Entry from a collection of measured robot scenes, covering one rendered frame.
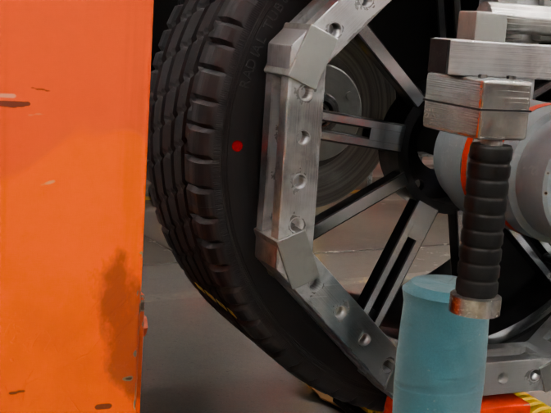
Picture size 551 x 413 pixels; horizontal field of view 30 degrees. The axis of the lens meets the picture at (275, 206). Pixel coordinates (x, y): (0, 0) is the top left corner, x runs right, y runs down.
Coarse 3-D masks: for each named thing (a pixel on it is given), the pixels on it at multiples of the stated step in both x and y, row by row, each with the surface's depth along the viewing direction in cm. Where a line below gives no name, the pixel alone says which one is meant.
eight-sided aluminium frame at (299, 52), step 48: (336, 0) 101; (384, 0) 103; (288, 48) 100; (336, 48) 102; (288, 96) 101; (288, 144) 102; (288, 192) 103; (288, 240) 103; (288, 288) 109; (336, 288) 107; (336, 336) 108; (384, 336) 110; (384, 384) 111; (528, 384) 119
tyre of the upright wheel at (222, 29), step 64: (192, 0) 120; (256, 0) 107; (192, 64) 112; (256, 64) 108; (192, 128) 110; (256, 128) 109; (192, 192) 110; (256, 192) 110; (192, 256) 120; (256, 320) 114; (320, 384) 119
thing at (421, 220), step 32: (448, 0) 118; (448, 32) 120; (384, 64) 116; (416, 96) 118; (544, 96) 127; (384, 128) 117; (416, 128) 124; (384, 160) 122; (416, 160) 124; (384, 192) 119; (416, 192) 121; (320, 224) 117; (416, 224) 121; (384, 256) 122; (512, 256) 141; (384, 288) 123; (512, 288) 135; (544, 288) 131; (384, 320) 131; (512, 320) 128
